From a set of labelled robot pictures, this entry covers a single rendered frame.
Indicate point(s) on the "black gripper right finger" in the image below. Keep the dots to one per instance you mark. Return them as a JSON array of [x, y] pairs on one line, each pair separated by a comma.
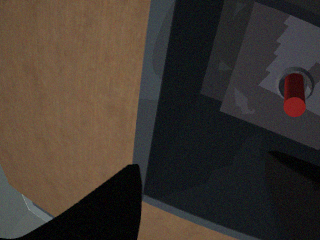
[[295, 188]]

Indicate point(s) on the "dark red peg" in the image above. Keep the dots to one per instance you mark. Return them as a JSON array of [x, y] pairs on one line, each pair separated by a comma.
[[294, 95]]

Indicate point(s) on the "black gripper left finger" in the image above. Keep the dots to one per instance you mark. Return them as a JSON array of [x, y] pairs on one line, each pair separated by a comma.
[[111, 212]]

